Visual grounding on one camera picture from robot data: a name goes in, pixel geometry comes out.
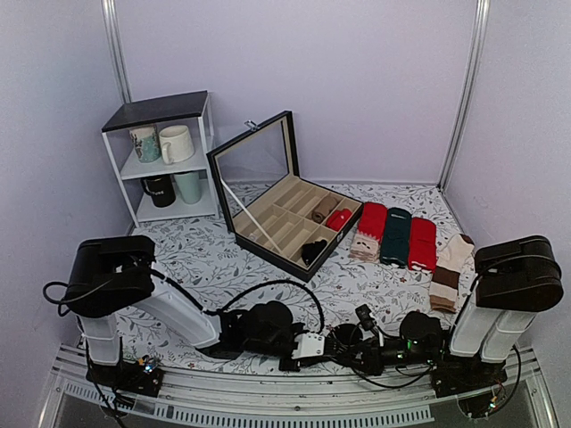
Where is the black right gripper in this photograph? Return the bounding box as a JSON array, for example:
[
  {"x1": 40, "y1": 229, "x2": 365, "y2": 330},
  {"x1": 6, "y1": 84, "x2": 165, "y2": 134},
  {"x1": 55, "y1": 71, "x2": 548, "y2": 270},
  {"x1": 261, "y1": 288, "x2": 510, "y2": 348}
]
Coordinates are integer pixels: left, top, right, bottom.
[{"x1": 339, "y1": 339, "x2": 436, "y2": 379}]

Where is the black white striped sock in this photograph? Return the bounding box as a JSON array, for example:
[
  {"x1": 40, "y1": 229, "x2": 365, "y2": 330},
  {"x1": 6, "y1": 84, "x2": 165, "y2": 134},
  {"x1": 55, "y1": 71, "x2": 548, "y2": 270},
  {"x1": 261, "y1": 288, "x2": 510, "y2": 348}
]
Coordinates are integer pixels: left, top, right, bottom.
[{"x1": 324, "y1": 324, "x2": 370, "y2": 366}]

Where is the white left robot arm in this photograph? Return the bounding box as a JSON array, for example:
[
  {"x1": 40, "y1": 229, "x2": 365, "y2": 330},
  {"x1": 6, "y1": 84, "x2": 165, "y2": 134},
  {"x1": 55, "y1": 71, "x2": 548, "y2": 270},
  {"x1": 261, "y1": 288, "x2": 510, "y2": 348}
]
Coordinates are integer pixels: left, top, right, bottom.
[{"x1": 63, "y1": 235, "x2": 326, "y2": 387}]

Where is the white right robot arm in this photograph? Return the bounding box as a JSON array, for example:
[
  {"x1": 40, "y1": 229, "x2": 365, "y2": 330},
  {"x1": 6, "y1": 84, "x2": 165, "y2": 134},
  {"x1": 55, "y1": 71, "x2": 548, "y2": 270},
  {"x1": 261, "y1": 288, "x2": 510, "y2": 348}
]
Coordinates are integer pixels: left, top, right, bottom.
[{"x1": 348, "y1": 235, "x2": 564, "y2": 389}]

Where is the cream brown striped sock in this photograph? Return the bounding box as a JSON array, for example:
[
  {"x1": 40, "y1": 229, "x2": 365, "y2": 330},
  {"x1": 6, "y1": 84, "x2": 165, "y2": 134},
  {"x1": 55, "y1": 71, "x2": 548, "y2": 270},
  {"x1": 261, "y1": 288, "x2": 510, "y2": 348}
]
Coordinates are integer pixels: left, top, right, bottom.
[{"x1": 429, "y1": 234, "x2": 474, "y2": 313}]

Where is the red white sock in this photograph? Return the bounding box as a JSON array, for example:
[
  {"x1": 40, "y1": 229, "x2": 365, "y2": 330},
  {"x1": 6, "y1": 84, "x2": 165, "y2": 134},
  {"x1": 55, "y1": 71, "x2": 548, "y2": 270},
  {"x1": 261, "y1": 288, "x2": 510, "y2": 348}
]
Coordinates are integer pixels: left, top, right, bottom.
[{"x1": 408, "y1": 217, "x2": 437, "y2": 273}]

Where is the dark green sock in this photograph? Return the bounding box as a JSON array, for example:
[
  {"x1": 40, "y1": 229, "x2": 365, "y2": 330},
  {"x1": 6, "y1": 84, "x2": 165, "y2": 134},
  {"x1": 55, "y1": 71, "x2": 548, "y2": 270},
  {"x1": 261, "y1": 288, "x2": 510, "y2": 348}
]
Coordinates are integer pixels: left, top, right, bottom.
[{"x1": 380, "y1": 207, "x2": 412, "y2": 268}]

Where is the rolled black sock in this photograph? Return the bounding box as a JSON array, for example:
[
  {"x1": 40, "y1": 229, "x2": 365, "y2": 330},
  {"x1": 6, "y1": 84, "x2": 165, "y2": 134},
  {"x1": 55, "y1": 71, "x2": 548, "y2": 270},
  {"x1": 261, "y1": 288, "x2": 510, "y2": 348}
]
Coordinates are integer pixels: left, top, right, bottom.
[{"x1": 301, "y1": 239, "x2": 327, "y2": 267}]

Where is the red beige patterned sock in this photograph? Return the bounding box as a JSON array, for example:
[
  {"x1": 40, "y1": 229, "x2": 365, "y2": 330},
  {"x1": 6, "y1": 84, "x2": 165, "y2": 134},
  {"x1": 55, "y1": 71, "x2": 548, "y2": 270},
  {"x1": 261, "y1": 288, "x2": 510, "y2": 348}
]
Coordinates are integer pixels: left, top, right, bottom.
[{"x1": 349, "y1": 202, "x2": 388, "y2": 262}]

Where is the rolled red sock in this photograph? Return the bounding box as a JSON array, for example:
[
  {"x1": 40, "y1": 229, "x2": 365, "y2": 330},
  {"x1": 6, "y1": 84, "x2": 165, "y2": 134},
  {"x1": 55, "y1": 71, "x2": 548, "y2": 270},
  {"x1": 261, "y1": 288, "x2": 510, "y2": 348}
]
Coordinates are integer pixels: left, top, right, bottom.
[{"x1": 326, "y1": 208, "x2": 352, "y2": 232}]

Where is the floral white table mat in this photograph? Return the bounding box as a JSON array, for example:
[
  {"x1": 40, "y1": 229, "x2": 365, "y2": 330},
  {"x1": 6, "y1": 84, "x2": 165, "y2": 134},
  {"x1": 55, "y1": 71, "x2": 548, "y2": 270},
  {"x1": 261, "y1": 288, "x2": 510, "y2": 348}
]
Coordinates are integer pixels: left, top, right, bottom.
[{"x1": 97, "y1": 183, "x2": 503, "y2": 375}]

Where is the rolled tan sock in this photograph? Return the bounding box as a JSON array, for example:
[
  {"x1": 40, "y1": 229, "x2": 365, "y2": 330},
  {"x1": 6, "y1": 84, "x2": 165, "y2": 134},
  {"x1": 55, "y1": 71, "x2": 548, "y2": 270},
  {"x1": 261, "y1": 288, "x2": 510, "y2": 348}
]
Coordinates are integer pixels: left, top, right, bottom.
[{"x1": 310, "y1": 196, "x2": 340, "y2": 223}]

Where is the black compartment storage box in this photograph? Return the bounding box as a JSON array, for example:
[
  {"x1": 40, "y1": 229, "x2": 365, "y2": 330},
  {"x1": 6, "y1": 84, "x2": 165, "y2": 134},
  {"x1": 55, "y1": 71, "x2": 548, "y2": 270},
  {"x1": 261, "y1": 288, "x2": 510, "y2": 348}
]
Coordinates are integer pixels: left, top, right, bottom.
[{"x1": 207, "y1": 111, "x2": 363, "y2": 282}]

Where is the mint green tumbler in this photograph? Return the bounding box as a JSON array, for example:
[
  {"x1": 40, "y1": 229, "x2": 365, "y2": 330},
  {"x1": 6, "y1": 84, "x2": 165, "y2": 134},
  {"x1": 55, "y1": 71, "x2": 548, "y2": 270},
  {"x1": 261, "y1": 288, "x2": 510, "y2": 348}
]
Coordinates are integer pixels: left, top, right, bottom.
[{"x1": 174, "y1": 171, "x2": 202, "y2": 204}]

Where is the black mug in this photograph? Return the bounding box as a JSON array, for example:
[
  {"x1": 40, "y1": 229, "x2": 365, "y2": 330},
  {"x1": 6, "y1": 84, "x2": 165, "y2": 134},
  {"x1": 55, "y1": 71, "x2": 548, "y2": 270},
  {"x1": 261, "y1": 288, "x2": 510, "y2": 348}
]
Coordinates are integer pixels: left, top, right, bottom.
[{"x1": 140, "y1": 175, "x2": 176, "y2": 208}]

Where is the white ceramic mug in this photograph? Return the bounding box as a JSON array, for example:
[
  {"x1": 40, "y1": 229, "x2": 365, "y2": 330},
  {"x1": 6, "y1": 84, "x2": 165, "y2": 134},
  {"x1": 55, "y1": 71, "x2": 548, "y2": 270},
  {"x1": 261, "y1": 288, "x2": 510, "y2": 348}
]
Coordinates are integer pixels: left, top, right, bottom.
[{"x1": 159, "y1": 125, "x2": 194, "y2": 165}]

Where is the white shelf black top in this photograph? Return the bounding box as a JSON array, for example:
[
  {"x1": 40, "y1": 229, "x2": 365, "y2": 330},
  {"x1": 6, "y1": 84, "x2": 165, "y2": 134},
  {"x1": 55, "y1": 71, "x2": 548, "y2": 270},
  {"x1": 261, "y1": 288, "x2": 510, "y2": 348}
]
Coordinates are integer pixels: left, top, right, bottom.
[{"x1": 102, "y1": 91, "x2": 219, "y2": 227}]

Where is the patterned teal white mug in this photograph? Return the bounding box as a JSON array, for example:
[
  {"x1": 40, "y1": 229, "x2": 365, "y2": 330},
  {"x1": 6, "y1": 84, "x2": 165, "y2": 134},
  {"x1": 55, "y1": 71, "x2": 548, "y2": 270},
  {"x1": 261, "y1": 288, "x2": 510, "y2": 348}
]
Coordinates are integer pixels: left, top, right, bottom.
[{"x1": 129, "y1": 126, "x2": 161, "y2": 163}]

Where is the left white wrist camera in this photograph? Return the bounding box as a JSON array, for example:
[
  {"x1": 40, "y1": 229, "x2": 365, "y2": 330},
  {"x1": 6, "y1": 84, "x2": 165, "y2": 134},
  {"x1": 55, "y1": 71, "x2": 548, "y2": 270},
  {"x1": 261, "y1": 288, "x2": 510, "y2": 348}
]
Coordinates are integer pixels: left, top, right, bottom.
[{"x1": 291, "y1": 333, "x2": 326, "y2": 359}]

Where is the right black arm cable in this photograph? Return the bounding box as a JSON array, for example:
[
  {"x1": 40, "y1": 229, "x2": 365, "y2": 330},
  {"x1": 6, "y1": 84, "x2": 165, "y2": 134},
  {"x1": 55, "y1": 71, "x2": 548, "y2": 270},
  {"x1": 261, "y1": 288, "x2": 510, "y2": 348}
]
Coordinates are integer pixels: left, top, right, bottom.
[{"x1": 352, "y1": 258, "x2": 561, "y2": 389}]

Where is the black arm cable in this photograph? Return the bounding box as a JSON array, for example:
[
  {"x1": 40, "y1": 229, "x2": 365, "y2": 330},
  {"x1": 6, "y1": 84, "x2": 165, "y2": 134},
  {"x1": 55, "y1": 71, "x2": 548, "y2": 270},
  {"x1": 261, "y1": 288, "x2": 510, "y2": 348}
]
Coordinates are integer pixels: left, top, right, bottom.
[
  {"x1": 352, "y1": 258, "x2": 561, "y2": 389},
  {"x1": 43, "y1": 267, "x2": 326, "y2": 333}
]

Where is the aluminium front rail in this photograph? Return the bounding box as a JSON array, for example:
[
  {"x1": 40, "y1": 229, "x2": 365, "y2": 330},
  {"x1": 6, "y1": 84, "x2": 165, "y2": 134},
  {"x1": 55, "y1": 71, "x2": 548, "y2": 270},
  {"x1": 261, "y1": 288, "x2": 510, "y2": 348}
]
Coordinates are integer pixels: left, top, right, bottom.
[{"x1": 37, "y1": 346, "x2": 563, "y2": 427}]

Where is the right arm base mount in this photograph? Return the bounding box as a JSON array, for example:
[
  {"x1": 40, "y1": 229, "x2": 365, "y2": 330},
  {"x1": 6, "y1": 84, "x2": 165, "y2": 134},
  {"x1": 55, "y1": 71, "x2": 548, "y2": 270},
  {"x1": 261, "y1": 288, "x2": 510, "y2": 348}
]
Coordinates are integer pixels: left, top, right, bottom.
[{"x1": 430, "y1": 347, "x2": 522, "y2": 420}]

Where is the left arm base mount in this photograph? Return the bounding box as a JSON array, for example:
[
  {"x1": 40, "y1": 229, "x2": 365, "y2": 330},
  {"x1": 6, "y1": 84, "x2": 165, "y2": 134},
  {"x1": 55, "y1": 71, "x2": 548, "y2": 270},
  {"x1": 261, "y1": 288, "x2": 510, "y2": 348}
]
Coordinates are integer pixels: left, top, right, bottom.
[{"x1": 86, "y1": 350, "x2": 165, "y2": 398}]

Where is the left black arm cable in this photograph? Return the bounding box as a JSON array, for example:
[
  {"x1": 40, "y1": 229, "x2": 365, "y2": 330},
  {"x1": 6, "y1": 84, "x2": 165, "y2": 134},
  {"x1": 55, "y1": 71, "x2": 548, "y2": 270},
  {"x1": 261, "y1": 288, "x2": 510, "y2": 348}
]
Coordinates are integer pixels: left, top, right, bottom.
[{"x1": 43, "y1": 267, "x2": 326, "y2": 333}]

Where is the right aluminium corner post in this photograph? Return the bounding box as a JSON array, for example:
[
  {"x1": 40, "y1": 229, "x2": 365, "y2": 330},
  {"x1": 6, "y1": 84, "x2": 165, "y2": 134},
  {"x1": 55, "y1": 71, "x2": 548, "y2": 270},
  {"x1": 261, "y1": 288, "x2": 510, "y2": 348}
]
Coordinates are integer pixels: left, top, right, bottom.
[{"x1": 438, "y1": 0, "x2": 491, "y2": 193}]

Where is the aluminium corner post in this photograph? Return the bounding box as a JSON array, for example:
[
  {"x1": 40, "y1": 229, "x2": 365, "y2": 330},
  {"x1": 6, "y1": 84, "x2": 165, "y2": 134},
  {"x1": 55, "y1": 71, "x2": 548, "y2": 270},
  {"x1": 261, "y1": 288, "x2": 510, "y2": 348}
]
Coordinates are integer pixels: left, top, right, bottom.
[
  {"x1": 101, "y1": 0, "x2": 132, "y2": 103},
  {"x1": 438, "y1": 0, "x2": 491, "y2": 193}
]

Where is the left aluminium corner post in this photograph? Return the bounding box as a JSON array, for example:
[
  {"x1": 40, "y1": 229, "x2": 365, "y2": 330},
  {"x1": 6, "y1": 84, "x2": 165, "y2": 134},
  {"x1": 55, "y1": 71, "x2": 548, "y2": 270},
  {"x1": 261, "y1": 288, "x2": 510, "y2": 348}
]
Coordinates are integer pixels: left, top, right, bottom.
[{"x1": 101, "y1": 0, "x2": 132, "y2": 103}]

